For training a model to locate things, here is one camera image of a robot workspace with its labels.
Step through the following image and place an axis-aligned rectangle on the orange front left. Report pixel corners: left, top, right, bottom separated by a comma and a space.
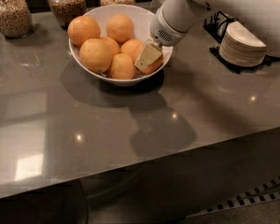
79, 38, 113, 74

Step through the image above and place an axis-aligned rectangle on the orange front right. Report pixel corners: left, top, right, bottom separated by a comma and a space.
140, 56, 163, 75

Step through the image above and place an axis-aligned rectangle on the orange front middle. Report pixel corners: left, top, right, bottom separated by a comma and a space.
108, 53, 136, 80

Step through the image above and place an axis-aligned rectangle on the orange back left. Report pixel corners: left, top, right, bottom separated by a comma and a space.
67, 16, 101, 47

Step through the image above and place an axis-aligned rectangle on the stack of white plates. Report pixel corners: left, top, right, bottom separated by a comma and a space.
219, 21, 267, 67

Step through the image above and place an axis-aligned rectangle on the black wire rack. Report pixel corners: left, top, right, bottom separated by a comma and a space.
203, 11, 280, 74

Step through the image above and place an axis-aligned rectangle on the glass jar of grains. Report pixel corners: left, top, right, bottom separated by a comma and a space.
0, 0, 33, 38
48, 0, 87, 29

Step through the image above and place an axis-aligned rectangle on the orange back middle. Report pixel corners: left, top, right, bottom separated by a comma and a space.
105, 14, 134, 44

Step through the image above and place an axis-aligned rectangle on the glass jar of grains middle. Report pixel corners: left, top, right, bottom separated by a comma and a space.
48, 0, 87, 29

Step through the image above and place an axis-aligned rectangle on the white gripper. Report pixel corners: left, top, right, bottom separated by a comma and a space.
134, 6, 188, 69

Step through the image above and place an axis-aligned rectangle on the orange centre right small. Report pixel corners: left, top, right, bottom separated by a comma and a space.
120, 39, 143, 61

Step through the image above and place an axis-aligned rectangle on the glass jar of grains left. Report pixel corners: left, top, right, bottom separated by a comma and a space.
0, 0, 33, 38

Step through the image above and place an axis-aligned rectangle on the white ceramic bowl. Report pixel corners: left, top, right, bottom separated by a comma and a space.
68, 5, 173, 87

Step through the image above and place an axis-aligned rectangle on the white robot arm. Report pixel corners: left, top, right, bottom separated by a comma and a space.
135, 0, 280, 68

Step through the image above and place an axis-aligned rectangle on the orange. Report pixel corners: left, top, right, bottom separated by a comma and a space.
79, 38, 113, 74
140, 56, 163, 75
105, 14, 134, 44
108, 53, 136, 80
67, 16, 101, 47

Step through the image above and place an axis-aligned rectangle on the black white striped floor tape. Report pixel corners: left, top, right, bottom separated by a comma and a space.
189, 176, 280, 217

